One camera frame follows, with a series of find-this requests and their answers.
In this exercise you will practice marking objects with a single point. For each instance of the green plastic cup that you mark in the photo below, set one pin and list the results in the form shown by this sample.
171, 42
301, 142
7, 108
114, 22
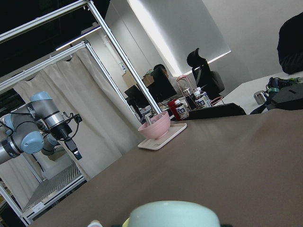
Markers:
172, 214

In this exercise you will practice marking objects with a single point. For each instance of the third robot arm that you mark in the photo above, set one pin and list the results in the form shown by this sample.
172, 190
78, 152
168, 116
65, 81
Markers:
37, 126

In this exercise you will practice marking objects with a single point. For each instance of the pink bowl of ice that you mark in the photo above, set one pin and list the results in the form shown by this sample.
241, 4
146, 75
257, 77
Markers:
159, 127

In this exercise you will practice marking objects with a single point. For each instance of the cream plastic tray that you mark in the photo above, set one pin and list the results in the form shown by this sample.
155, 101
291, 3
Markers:
156, 144

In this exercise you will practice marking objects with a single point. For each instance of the water bottle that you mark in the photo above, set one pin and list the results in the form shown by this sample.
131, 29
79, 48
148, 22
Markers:
200, 100
205, 95

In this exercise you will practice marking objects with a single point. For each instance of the black office chair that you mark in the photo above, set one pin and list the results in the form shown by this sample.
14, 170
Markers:
209, 81

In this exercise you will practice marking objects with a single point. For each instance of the steel weight cylinder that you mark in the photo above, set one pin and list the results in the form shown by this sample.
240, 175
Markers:
260, 97

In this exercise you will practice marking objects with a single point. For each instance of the seated person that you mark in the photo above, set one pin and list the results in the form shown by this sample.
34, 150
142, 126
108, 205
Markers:
290, 45

